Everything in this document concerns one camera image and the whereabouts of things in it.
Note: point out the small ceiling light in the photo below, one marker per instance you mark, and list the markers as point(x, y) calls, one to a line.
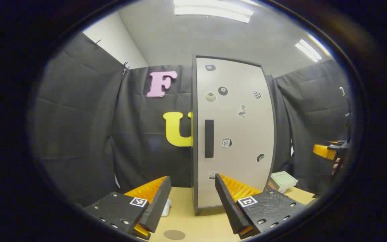
point(308, 50)

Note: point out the pale green book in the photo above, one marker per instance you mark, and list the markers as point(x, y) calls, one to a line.
point(282, 178)

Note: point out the black backdrop cloth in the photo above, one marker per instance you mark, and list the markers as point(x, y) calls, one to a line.
point(79, 117)

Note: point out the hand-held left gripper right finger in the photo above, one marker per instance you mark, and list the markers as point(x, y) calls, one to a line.
point(228, 205)

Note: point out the long ceiling light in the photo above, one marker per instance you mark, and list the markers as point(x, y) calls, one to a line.
point(213, 10)

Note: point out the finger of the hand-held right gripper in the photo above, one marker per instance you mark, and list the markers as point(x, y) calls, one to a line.
point(324, 151)

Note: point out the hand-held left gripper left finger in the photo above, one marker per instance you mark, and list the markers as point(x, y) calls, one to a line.
point(158, 205)

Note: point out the round brown coaster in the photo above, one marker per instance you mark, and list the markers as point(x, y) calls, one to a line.
point(174, 235)

